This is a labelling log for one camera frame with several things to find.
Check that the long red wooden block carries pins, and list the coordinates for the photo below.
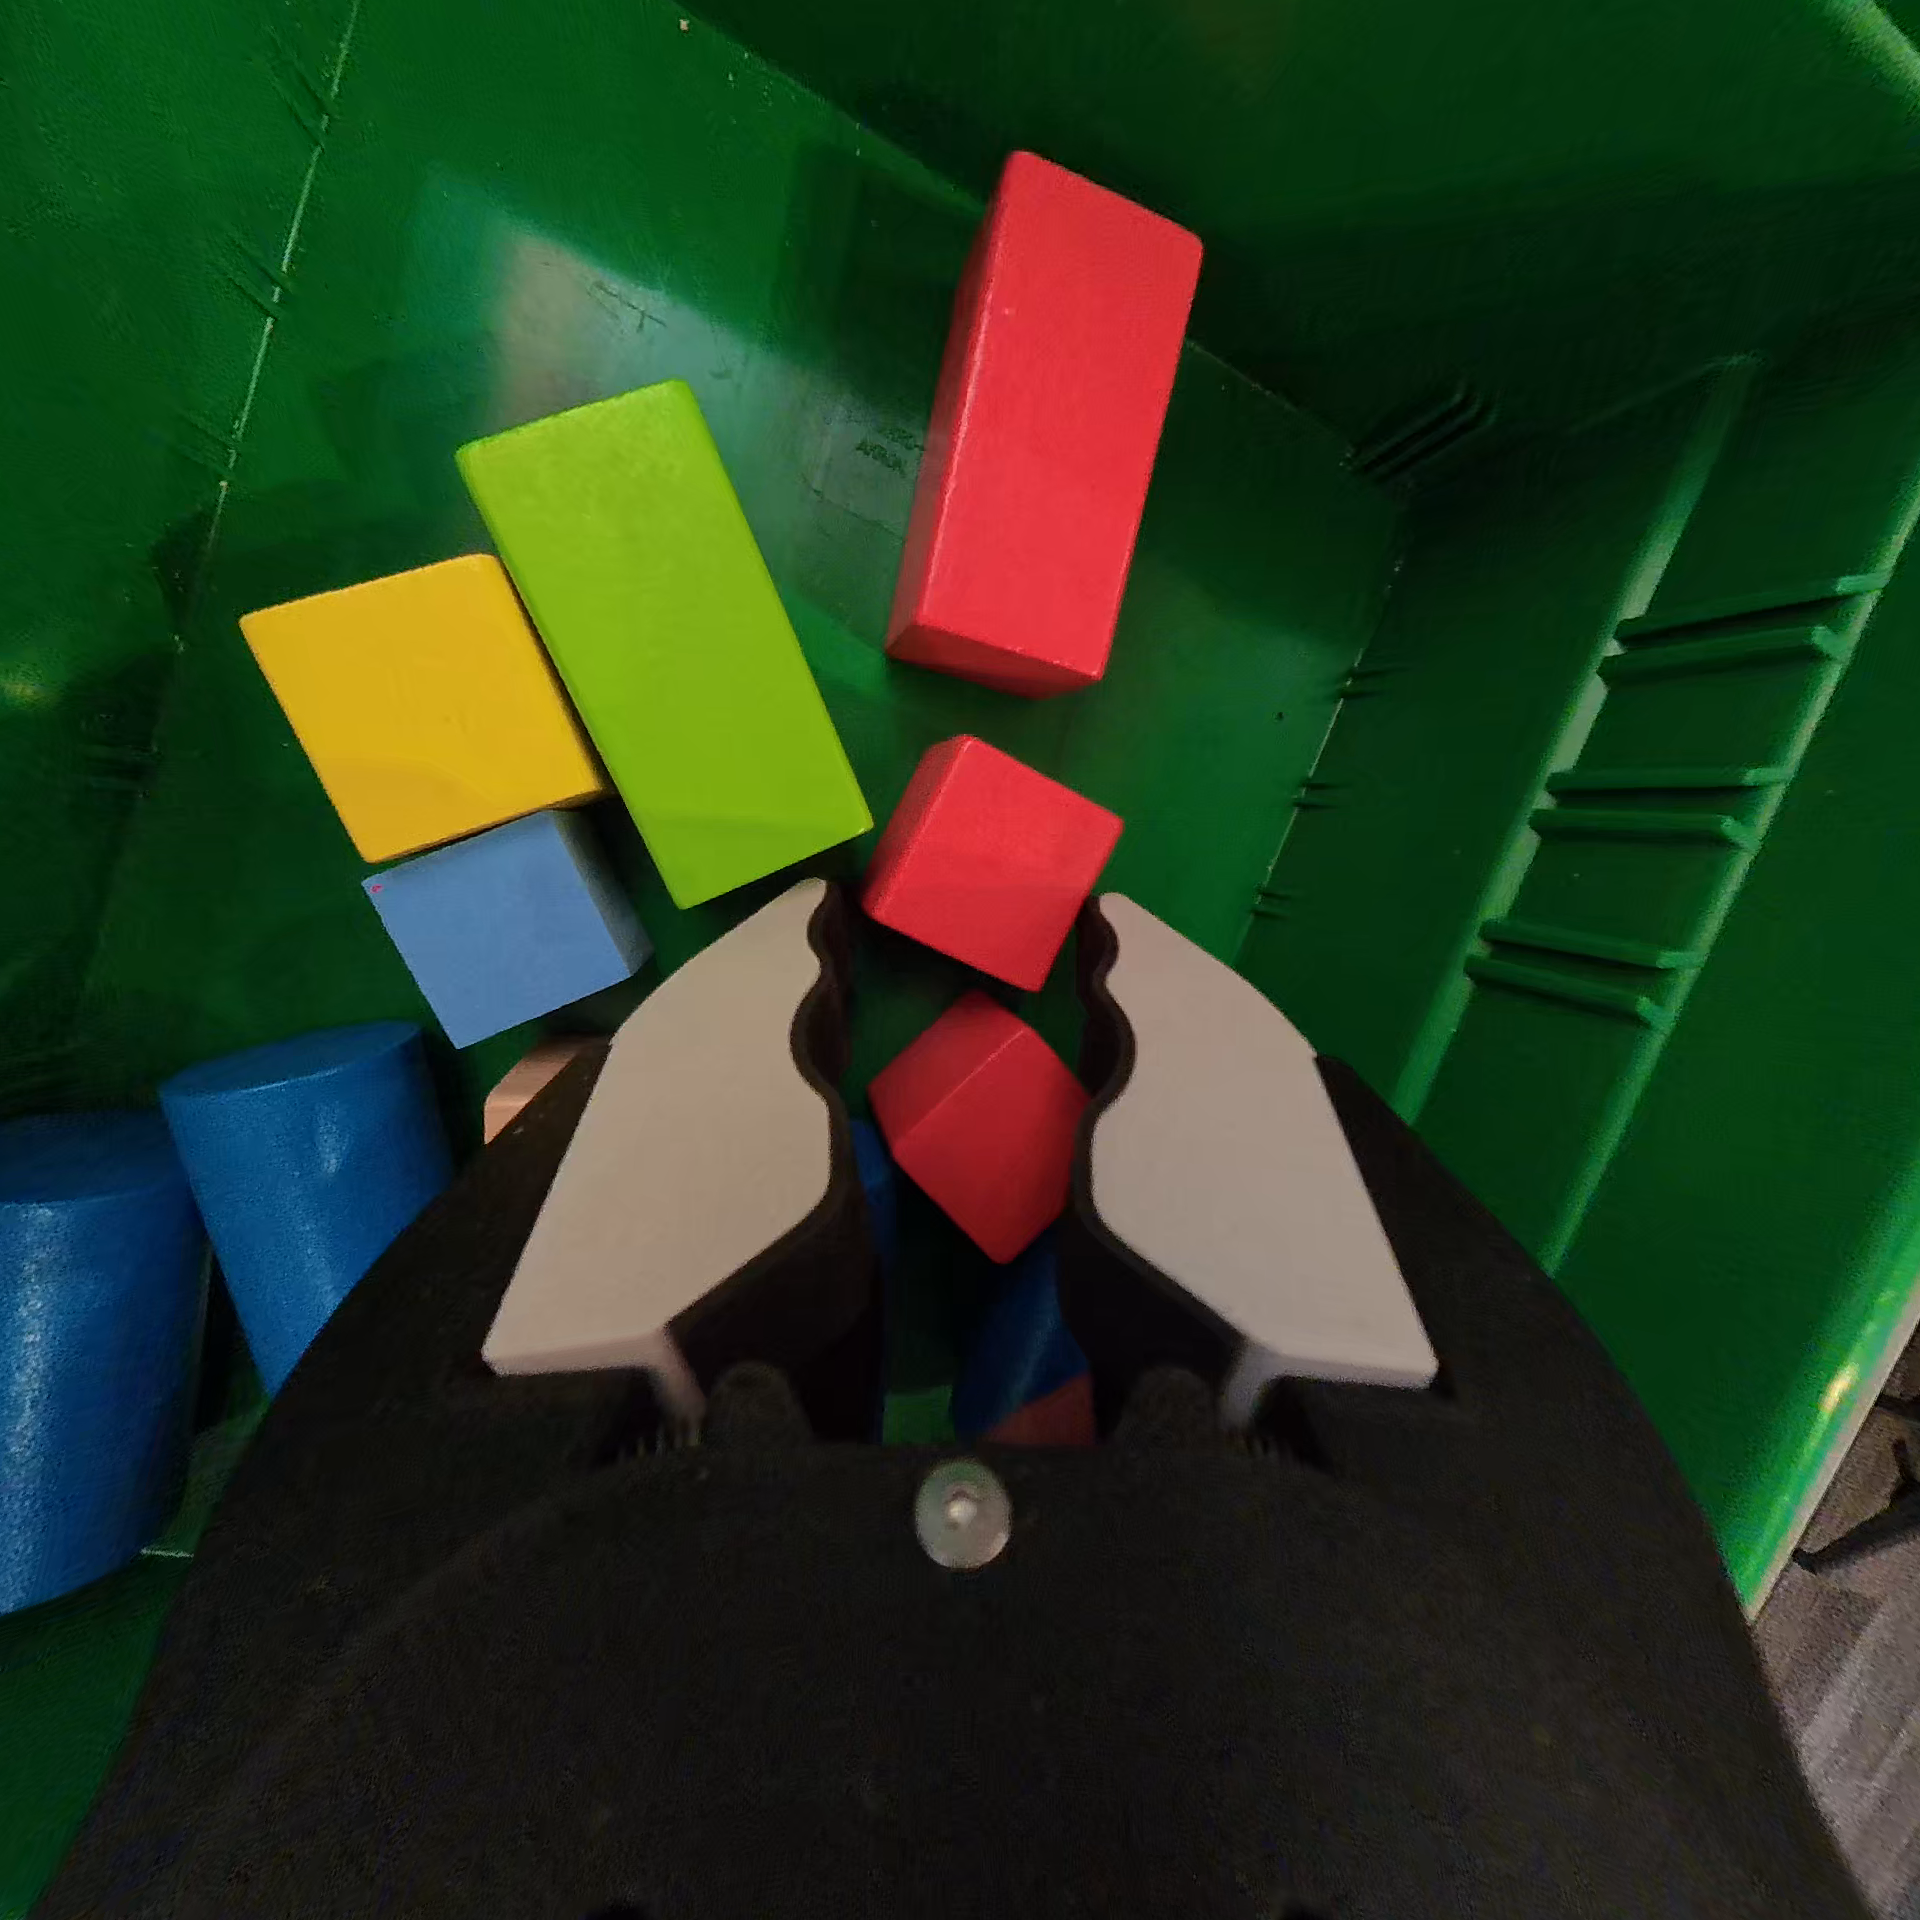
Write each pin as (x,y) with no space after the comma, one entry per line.
(1036,435)

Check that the light blue wooden cube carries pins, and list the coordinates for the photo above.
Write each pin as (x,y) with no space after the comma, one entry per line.
(503,930)

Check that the yellow wooden cube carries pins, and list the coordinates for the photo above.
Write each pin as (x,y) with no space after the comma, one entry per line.
(422,705)

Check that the natural wooden cube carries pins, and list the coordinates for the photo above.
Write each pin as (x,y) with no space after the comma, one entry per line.
(525,1102)

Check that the lime green wooden block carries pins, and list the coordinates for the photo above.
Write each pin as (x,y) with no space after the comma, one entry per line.
(662,629)

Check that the blue cylinder block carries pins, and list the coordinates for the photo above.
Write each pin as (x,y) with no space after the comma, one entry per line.
(89,1349)
(301,1185)

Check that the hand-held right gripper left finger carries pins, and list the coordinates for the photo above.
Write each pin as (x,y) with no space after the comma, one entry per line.
(674,1171)

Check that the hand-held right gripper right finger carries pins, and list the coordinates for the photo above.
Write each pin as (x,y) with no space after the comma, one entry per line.
(1244,1200)

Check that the small red wooden cube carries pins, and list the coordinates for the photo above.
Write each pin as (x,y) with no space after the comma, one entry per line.
(974,1125)
(984,856)

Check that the green plastic bin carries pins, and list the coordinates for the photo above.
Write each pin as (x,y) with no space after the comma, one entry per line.
(1349,224)

